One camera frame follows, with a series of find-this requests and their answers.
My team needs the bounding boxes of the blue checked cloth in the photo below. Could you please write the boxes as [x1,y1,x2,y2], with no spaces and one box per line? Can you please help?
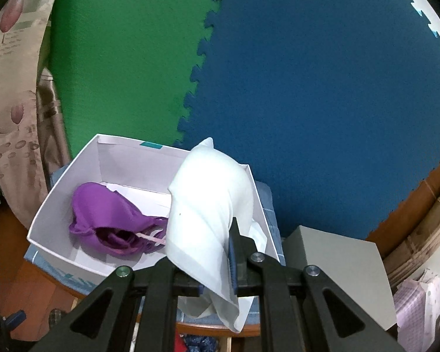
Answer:
[24,165,287,329]

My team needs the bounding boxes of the white shoe box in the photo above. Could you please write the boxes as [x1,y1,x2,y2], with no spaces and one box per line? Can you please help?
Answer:
[26,134,282,301]

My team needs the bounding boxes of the pink checked cloth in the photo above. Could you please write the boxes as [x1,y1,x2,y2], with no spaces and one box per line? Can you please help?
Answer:
[392,269,440,352]

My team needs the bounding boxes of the navy floral underwear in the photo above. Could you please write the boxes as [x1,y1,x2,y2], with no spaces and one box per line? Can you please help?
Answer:
[185,334,221,352]

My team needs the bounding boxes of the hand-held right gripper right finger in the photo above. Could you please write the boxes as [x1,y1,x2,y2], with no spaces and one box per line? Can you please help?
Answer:
[225,217,406,352]

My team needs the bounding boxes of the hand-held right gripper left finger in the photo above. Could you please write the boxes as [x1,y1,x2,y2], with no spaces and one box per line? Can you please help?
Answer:
[27,258,202,352]

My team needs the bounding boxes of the floral curtain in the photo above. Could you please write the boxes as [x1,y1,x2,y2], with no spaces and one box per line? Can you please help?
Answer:
[0,0,72,228]

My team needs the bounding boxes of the wooden nightstand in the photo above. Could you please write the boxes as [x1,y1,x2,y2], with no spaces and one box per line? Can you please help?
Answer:
[33,260,261,352]

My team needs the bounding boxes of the purple bra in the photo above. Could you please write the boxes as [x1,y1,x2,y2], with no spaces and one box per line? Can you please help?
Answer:
[69,182,169,263]

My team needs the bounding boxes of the blue foam mat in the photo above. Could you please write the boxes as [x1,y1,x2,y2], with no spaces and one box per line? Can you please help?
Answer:
[176,0,440,239]

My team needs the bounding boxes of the beige layered boards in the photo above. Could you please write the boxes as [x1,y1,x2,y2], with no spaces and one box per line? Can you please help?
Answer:
[383,187,440,287]

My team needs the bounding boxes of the white underwear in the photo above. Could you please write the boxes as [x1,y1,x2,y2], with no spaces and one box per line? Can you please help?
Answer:
[167,137,268,334]

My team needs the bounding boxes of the green foam mat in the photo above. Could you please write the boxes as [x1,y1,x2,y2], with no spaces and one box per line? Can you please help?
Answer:
[49,0,230,158]

